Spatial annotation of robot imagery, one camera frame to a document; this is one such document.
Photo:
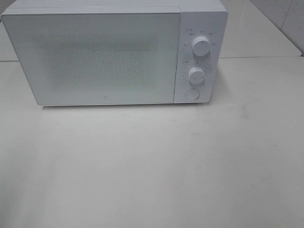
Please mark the white round door-release button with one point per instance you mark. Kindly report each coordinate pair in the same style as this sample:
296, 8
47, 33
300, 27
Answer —
192, 94

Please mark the white microwave knob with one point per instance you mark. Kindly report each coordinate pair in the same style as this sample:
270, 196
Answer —
196, 75
201, 45

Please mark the white microwave oven body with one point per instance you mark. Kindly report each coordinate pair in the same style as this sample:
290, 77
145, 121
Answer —
197, 17

